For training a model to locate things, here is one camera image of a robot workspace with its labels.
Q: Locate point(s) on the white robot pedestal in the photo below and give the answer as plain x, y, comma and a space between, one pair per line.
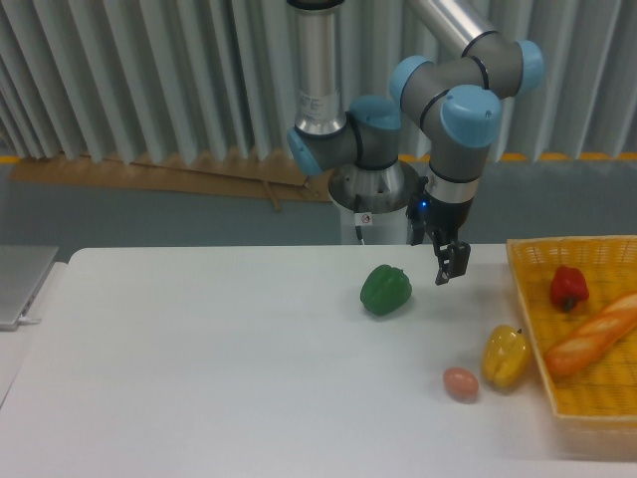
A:
372, 203

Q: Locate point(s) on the orange baguette bread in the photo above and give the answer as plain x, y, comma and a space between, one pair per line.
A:
587, 343

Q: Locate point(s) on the silver laptop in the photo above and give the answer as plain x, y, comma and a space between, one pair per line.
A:
24, 270

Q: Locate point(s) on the brown egg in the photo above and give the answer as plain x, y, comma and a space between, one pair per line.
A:
460, 382

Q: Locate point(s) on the brown cardboard sheet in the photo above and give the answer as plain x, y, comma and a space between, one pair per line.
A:
276, 179

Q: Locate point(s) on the red bell pepper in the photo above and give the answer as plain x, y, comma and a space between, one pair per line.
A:
568, 288

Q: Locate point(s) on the green bell pepper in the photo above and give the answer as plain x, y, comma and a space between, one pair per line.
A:
385, 290

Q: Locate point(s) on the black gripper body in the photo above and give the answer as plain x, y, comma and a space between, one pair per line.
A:
443, 218

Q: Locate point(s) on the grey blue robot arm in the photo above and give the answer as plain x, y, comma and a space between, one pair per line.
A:
433, 132

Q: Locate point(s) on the yellow woven basket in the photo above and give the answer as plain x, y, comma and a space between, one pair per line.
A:
601, 397

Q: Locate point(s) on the yellow bell pepper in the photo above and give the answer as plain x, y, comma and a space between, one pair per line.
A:
506, 355

